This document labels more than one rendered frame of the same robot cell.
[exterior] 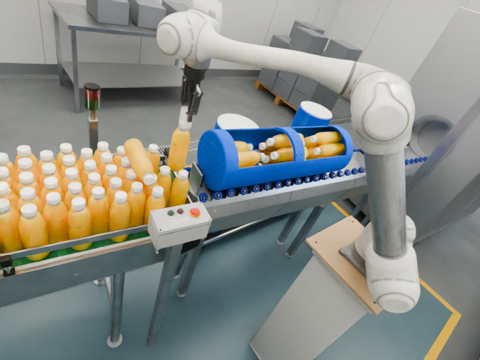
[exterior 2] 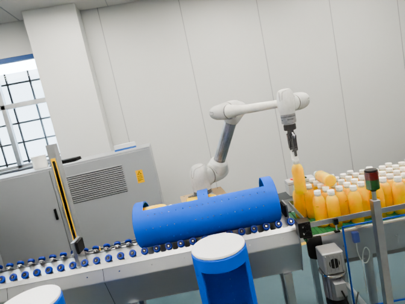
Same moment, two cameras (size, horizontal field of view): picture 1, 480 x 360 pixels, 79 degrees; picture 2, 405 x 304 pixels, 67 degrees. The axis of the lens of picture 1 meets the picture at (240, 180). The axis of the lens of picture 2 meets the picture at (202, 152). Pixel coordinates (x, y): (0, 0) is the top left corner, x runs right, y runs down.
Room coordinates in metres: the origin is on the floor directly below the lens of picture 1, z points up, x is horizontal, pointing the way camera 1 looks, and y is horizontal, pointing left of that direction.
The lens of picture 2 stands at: (2.71, 1.19, 1.72)
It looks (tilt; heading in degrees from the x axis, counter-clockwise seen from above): 8 degrees down; 224
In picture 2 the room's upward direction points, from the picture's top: 12 degrees counter-clockwise
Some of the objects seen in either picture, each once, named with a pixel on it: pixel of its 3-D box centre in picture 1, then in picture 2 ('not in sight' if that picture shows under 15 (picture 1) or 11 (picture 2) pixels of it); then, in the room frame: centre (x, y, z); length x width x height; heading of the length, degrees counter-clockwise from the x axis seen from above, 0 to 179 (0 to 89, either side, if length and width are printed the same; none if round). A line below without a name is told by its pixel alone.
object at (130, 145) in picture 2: not in sight; (125, 146); (0.77, -1.91, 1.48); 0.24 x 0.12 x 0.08; 149
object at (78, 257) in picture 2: (365, 154); (79, 250); (1.98, -0.78, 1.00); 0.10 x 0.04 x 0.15; 43
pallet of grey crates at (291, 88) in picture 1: (304, 70); not in sight; (5.19, -0.36, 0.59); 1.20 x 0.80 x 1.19; 51
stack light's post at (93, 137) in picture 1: (94, 203); (387, 297); (1.07, 0.72, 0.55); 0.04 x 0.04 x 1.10; 43
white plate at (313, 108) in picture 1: (316, 109); (28, 303); (2.40, -0.39, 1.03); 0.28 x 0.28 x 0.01
